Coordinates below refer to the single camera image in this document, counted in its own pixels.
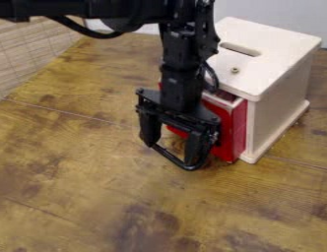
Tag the black metal drawer handle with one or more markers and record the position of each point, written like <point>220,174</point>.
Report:
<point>180,161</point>

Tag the woven mat at left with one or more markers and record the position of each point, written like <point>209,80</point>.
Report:
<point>29,46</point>

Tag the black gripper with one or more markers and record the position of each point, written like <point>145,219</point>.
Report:
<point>175,105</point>

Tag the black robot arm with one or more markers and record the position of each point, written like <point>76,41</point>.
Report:
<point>187,31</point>

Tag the red drawer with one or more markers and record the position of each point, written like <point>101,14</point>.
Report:
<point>231,109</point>

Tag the white wooden box cabinet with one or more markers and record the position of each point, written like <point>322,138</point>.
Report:
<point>263,65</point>

